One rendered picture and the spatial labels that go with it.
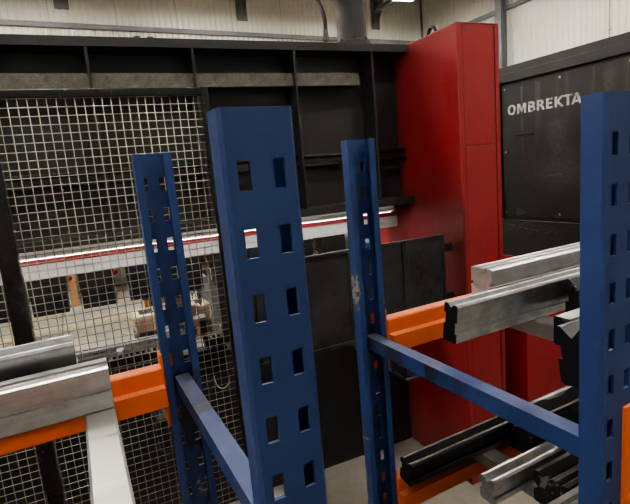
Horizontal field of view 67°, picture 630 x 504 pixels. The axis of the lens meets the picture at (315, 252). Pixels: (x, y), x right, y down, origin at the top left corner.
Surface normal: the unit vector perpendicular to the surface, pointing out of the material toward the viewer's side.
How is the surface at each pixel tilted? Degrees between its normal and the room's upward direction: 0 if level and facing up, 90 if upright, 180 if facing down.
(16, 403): 90
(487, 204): 90
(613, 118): 90
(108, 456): 0
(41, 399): 90
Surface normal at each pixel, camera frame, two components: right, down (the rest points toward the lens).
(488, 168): 0.40, 0.12
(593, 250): -0.88, 0.15
